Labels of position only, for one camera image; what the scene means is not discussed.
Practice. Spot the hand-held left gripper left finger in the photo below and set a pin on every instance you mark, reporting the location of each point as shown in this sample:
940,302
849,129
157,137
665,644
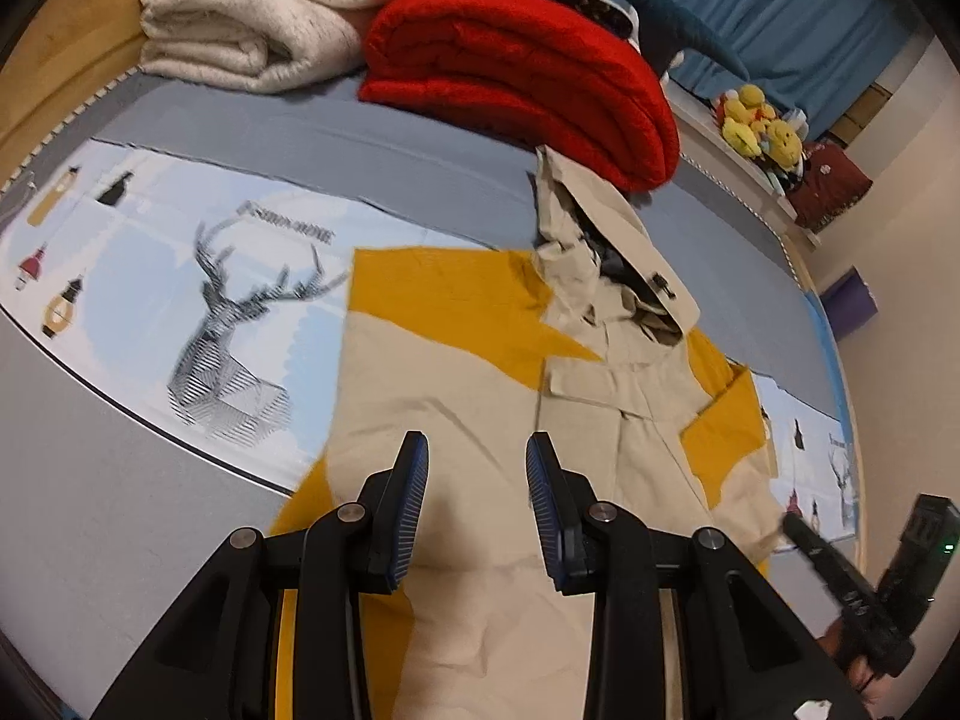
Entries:
405,510

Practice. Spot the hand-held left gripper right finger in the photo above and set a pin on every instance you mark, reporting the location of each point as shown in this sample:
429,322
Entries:
541,510

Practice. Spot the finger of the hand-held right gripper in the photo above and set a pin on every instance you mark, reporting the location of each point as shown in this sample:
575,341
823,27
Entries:
814,547

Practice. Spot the beige and yellow jacket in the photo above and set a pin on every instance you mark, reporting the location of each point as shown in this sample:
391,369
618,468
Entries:
465,405

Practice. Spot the folded patterned clothes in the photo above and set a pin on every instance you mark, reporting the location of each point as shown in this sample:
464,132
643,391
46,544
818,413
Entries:
607,15

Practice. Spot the person's right hand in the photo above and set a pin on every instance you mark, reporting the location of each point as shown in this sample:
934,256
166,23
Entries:
851,664

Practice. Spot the purple mat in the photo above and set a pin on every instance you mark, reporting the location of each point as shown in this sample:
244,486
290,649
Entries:
851,304

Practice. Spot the deer printed bed sheet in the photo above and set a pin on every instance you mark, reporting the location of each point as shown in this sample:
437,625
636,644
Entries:
150,255

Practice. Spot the dark red bag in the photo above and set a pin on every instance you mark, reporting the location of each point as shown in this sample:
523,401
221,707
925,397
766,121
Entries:
829,184

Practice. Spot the white window ledge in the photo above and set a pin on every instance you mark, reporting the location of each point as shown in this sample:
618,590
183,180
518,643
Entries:
739,165

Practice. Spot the yellow plush toy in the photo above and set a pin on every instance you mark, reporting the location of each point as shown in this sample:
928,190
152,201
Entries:
784,141
746,101
739,136

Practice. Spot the folded red blanket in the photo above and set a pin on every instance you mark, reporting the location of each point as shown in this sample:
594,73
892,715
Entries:
525,67

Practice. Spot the teal plush toy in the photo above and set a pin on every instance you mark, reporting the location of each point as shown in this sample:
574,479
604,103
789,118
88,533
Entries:
660,15

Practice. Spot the folded cream blanket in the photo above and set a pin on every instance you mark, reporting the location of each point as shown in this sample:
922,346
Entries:
247,15

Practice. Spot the blue curtain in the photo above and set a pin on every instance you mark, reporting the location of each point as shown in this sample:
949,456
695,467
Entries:
787,7

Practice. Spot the wooden bed frame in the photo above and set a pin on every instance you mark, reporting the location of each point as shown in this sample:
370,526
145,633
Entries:
67,82

